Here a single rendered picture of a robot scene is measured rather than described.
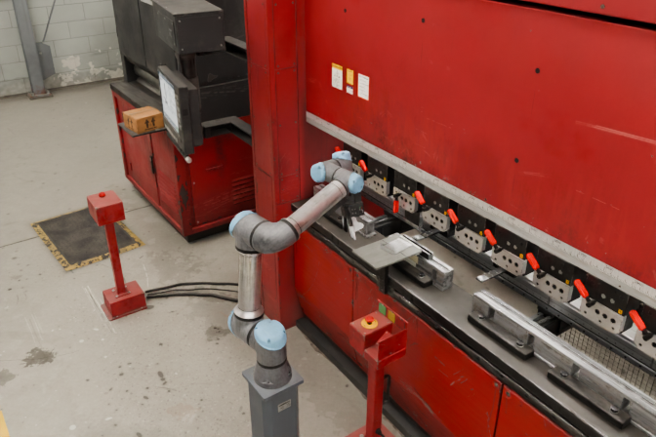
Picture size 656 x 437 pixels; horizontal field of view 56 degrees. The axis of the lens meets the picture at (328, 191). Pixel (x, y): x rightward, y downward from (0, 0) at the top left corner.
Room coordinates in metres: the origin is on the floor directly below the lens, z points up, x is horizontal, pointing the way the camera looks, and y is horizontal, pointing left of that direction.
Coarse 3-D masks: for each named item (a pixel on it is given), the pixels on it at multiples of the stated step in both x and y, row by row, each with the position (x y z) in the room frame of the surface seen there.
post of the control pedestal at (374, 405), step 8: (368, 368) 2.13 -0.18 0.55; (384, 368) 2.12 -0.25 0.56; (368, 376) 2.13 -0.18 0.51; (376, 376) 2.09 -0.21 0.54; (368, 384) 2.13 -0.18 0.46; (376, 384) 2.10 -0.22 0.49; (368, 392) 2.13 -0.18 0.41; (376, 392) 2.10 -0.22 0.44; (368, 400) 2.12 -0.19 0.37; (376, 400) 2.10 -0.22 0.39; (368, 408) 2.12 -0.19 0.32; (376, 408) 2.10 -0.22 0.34; (368, 416) 2.12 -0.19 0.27; (376, 416) 2.10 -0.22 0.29; (368, 424) 2.12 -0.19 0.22; (376, 424) 2.10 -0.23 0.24; (368, 432) 2.12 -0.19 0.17
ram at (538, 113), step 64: (320, 0) 3.05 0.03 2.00; (384, 0) 2.65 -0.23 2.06; (448, 0) 2.34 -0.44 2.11; (512, 0) 2.18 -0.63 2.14; (320, 64) 3.05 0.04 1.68; (384, 64) 2.64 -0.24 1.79; (448, 64) 2.32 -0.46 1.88; (512, 64) 2.07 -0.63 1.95; (576, 64) 1.87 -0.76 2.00; (640, 64) 1.71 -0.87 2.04; (320, 128) 3.05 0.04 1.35; (384, 128) 2.62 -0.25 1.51; (448, 128) 2.29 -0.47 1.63; (512, 128) 2.04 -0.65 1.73; (576, 128) 1.84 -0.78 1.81; (640, 128) 1.67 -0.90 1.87; (448, 192) 2.27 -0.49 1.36; (512, 192) 2.01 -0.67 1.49; (576, 192) 1.80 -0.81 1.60; (640, 192) 1.63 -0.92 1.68; (640, 256) 1.59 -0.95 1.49
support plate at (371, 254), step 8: (384, 240) 2.49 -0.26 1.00; (392, 240) 2.49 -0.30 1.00; (360, 248) 2.42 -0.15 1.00; (368, 248) 2.42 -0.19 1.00; (376, 248) 2.42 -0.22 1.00; (408, 248) 2.42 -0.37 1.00; (416, 248) 2.42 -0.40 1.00; (360, 256) 2.36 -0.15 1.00; (368, 256) 2.36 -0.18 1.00; (376, 256) 2.36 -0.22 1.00; (384, 256) 2.36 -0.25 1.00; (392, 256) 2.36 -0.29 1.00; (400, 256) 2.36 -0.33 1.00; (408, 256) 2.36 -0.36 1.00; (376, 264) 2.29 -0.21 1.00; (384, 264) 2.29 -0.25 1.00
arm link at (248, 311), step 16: (240, 224) 1.95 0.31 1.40; (256, 224) 1.91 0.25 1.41; (240, 240) 1.93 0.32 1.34; (240, 256) 1.94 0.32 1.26; (256, 256) 1.93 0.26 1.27; (240, 272) 1.94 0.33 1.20; (256, 272) 1.93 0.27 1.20; (240, 288) 1.93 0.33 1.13; (256, 288) 1.93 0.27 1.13; (240, 304) 1.92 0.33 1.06; (256, 304) 1.92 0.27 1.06; (240, 320) 1.90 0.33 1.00; (256, 320) 1.90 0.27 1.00; (240, 336) 1.89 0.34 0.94
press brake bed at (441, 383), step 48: (336, 288) 2.74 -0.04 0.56; (336, 336) 2.78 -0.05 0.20; (432, 336) 2.13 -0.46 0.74; (384, 384) 2.43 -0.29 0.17; (432, 384) 2.11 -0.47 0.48; (480, 384) 1.89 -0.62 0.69; (432, 432) 2.13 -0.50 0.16; (480, 432) 1.86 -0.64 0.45; (528, 432) 1.68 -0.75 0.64; (576, 432) 1.54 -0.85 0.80
